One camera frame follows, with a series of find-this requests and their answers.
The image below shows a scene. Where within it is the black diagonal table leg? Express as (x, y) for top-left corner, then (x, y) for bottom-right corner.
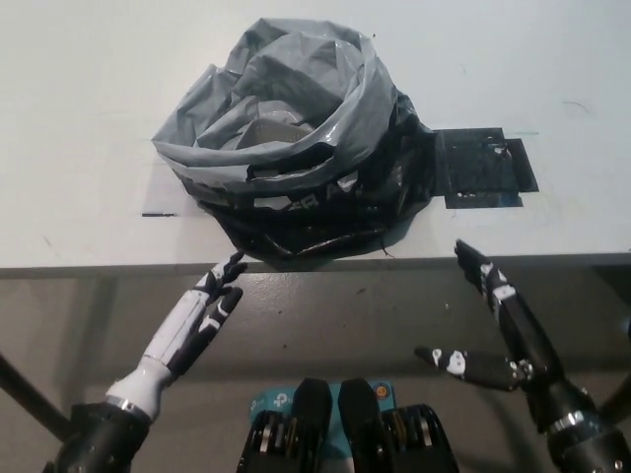
(598, 373), (631, 420)
(0, 352), (75, 444)

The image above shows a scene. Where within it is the grey perforated rectangular basket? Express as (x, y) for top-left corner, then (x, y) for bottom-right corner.
(239, 117), (316, 149)

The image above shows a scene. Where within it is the black tape patch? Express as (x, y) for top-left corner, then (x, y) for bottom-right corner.
(432, 126), (539, 211)

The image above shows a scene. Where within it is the black and teal robot body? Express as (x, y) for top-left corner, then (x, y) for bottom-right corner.
(239, 376), (462, 473)

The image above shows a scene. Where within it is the white and black left hand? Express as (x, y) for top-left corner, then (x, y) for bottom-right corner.
(140, 251), (248, 378)

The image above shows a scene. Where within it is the clear plastic film sheet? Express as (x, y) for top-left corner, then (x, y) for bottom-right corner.
(141, 162), (198, 218)

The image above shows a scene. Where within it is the black and white right hand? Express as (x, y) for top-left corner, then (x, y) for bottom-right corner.
(414, 238), (600, 435)

